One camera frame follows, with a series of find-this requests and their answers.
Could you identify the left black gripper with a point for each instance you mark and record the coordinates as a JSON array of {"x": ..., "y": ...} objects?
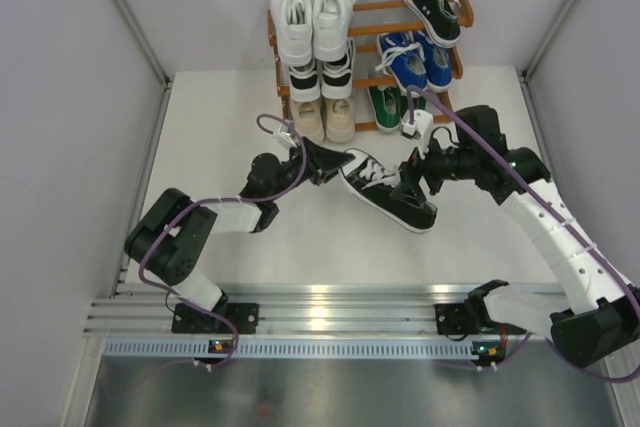
[{"x": 325, "y": 159}]

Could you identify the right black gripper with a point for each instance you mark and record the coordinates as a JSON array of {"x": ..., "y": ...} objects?
[{"x": 411, "y": 172}]

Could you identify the black canvas sneaker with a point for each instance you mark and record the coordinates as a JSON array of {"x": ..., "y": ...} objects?
[
  {"x": 440, "y": 19},
  {"x": 371, "y": 182}
]

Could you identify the beige sneaker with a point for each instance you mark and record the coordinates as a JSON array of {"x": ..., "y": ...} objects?
[
  {"x": 307, "y": 118},
  {"x": 340, "y": 119}
]

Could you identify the green sneaker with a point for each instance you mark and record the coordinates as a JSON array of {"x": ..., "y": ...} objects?
[
  {"x": 419, "y": 103},
  {"x": 388, "y": 106}
]

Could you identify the black white-striped sneaker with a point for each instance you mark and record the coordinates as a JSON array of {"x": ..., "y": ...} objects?
[
  {"x": 304, "y": 83},
  {"x": 337, "y": 76}
]

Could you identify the white sneaker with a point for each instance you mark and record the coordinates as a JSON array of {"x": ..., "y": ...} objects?
[
  {"x": 331, "y": 22},
  {"x": 293, "y": 25}
]

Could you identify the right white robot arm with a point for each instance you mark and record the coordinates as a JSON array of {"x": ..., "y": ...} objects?
[{"x": 599, "y": 313}]

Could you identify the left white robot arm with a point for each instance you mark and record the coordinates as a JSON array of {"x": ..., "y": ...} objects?
[{"x": 171, "y": 236}]

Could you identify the orange wooden shoe shelf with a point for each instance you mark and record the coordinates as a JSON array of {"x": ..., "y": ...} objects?
[{"x": 466, "y": 20}]

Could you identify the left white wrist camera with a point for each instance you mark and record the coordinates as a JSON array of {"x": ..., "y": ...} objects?
[{"x": 286, "y": 136}]

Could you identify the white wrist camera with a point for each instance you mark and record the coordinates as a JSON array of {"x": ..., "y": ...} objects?
[
  {"x": 416, "y": 124},
  {"x": 286, "y": 136}
]

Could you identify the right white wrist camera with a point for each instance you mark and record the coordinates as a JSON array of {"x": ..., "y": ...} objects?
[{"x": 416, "y": 124}]

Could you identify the aluminium rail base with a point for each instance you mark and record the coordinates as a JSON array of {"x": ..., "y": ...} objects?
[{"x": 286, "y": 311}]

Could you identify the right aluminium frame post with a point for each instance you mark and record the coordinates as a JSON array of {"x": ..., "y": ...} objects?
[{"x": 556, "y": 24}]

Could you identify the aluminium frame post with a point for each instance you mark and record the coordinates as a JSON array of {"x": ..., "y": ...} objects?
[
  {"x": 556, "y": 24},
  {"x": 141, "y": 41}
]

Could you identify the perforated cable duct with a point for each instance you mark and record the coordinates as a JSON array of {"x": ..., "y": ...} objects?
[{"x": 253, "y": 348}]

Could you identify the left aluminium frame post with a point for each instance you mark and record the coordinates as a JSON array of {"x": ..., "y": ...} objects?
[{"x": 141, "y": 41}]

